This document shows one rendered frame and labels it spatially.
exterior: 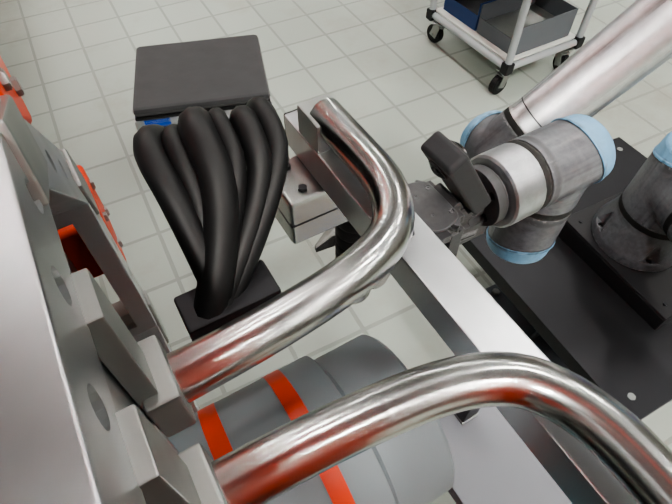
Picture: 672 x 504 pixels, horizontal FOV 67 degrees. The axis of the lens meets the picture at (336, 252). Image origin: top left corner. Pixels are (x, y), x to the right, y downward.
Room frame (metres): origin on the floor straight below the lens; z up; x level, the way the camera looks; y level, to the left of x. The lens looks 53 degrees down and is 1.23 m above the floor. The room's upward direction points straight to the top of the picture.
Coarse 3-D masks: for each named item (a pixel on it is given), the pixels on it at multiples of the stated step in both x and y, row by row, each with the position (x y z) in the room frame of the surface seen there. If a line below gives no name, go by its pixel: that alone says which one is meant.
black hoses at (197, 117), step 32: (160, 128) 0.25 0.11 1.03; (192, 128) 0.23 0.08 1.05; (224, 128) 0.23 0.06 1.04; (256, 128) 0.24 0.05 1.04; (160, 160) 0.21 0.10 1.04; (192, 160) 0.21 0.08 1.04; (224, 160) 0.21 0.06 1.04; (256, 160) 0.22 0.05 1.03; (160, 192) 0.20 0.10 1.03; (192, 192) 0.20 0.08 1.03; (224, 192) 0.20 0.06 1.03; (256, 192) 0.21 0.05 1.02; (192, 224) 0.18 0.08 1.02; (224, 224) 0.18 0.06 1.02; (256, 224) 0.19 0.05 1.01; (192, 256) 0.17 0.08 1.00; (224, 256) 0.17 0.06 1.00; (256, 256) 0.18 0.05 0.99; (224, 288) 0.16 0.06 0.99; (256, 288) 0.17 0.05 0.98; (192, 320) 0.14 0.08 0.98; (224, 320) 0.15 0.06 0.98
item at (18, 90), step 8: (0, 56) 0.24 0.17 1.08; (0, 64) 0.22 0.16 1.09; (0, 72) 0.20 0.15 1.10; (8, 72) 0.24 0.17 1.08; (0, 80) 0.19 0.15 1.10; (8, 80) 0.20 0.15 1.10; (16, 80) 0.23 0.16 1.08; (0, 88) 0.19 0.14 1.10; (8, 88) 0.20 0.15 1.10; (16, 88) 0.22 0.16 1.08; (16, 96) 0.22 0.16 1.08; (16, 104) 0.20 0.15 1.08; (24, 104) 0.23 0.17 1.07; (24, 112) 0.21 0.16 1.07
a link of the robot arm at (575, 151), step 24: (576, 120) 0.49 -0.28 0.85; (528, 144) 0.44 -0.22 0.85; (552, 144) 0.44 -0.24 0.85; (576, 144) 0.45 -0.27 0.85; (600, 144) 0.45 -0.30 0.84; (552, 168) 0.41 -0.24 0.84; (576, 168) 0.42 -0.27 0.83; (600, 168) 0.44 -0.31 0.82; (552, 192) 0.40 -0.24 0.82; (576, 192) 0.42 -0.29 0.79
